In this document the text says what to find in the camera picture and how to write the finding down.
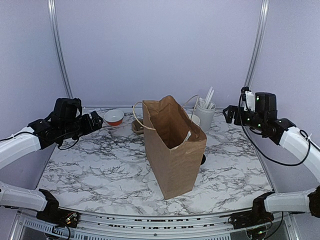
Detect stack of white paper cups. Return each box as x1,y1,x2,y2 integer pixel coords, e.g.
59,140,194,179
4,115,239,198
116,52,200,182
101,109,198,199
187,113,201,126

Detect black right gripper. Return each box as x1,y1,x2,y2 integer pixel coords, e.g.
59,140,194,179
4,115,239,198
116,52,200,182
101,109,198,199
223,105,266,132

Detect white ribbed straw holder cup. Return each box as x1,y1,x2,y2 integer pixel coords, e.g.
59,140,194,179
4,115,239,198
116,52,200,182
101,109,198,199
194,102,216,132

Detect left aluminium frame post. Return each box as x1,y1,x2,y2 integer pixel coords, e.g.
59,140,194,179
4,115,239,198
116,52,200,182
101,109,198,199
47,0,74,98

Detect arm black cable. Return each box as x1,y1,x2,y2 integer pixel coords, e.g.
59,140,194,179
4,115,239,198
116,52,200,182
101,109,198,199
237,93,312,167
0,133,81,151

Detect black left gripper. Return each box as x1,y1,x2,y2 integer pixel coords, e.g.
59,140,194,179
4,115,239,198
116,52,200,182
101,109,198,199
60,111,104,141

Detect orange and white bowl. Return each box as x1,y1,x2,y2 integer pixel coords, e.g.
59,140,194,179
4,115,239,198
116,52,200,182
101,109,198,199
103,109,125,127

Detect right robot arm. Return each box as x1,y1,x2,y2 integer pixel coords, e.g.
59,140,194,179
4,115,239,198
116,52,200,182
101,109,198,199
222,87,320,224

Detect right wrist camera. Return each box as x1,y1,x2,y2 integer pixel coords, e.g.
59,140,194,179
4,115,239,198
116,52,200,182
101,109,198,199
241,86,256,112

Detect front aluminium rail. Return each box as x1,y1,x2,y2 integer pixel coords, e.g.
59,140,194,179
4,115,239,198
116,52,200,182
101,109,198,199
8,210,301,240

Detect white wrapped straws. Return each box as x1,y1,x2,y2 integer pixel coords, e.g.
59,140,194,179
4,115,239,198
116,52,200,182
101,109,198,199
198,86,215,110

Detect white straw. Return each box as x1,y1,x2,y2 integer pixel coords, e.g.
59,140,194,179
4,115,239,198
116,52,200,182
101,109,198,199
184,131,192,142

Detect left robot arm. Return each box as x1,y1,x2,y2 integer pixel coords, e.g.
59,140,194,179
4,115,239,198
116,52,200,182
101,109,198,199
0,98,104,223

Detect brown paper bag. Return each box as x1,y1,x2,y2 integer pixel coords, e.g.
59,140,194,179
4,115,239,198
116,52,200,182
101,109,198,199
139,95,207,200

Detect right aluminium frame post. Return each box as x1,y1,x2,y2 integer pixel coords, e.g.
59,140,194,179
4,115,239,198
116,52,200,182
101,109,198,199
244,0,270,88

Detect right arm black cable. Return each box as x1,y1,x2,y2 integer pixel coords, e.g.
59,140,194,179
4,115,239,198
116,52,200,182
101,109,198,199
237,93,312,167

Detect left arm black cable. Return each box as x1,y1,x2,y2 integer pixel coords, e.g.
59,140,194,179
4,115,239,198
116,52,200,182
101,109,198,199
0,133,81,151

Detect aluminium frame post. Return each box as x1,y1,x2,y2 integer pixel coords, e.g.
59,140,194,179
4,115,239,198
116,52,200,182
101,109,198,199
47,0,74,98
244,0,270,88

